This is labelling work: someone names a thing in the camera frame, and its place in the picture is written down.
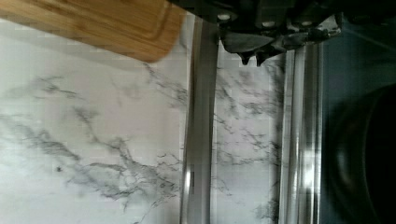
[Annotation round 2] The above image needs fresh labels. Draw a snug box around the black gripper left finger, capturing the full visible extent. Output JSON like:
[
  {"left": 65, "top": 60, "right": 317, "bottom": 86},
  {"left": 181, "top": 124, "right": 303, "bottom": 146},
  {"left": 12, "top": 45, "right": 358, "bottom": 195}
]
[{"left": 219, "top": 24, "right": 275, "bottom": 65}]

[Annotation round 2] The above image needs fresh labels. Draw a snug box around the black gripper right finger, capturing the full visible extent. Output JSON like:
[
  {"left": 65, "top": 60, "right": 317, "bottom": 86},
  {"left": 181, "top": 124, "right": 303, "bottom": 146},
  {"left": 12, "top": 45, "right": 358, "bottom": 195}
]
[{"left": 255, "top": 15, "right": 342, "bottom": 67}]

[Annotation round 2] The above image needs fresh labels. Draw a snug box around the bamboo cutting board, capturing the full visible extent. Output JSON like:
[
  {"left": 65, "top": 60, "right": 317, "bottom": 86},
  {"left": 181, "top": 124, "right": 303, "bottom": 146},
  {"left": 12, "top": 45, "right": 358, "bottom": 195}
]
[{"left": 0, "top": 0, "right": 186, "bottom": 63}]

